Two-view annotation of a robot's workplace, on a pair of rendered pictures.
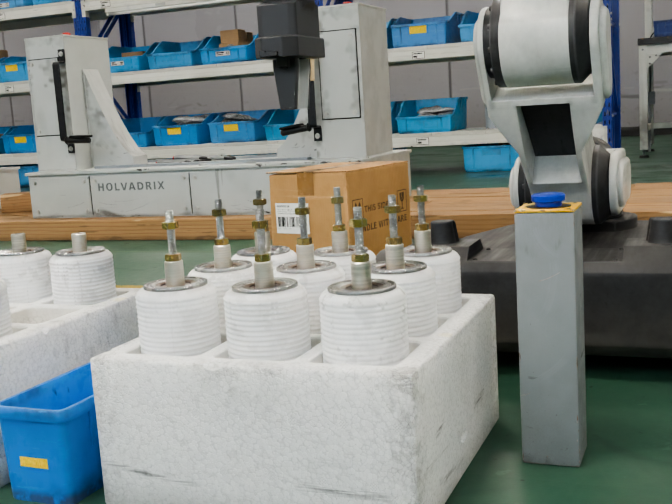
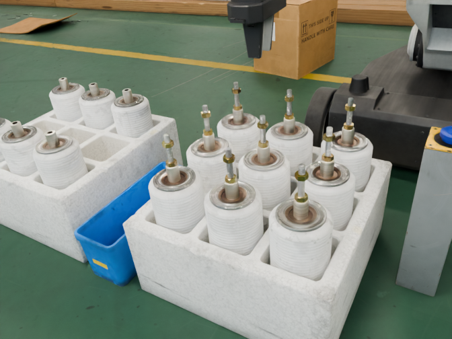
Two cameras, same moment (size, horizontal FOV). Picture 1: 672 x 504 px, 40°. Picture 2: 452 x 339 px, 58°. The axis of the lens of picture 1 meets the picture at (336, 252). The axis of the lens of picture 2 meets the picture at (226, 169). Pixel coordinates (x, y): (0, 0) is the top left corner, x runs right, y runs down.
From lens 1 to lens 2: 55 cm
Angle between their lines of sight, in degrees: 27
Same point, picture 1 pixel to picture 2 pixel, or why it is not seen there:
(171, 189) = not seen: outside the picture
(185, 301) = (179, 199)
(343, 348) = (284, 260)
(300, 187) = not seen: hidden behind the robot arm
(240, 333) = (214, 231)
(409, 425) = (325, 325)
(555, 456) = (418, 288)
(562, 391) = (432, 258)
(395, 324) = (323, 248)
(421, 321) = (341, 215)
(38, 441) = (100, 256)
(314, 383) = (261, 282)
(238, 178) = not seen: outside the picture
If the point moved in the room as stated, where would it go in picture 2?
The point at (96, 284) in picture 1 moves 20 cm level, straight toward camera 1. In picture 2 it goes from (138, 124) to (133, 166)
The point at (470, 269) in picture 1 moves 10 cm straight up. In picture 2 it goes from (374, 116) to (380, 78)
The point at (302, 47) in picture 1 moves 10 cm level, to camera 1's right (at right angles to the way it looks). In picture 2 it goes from (266, 12) to (341, 8)
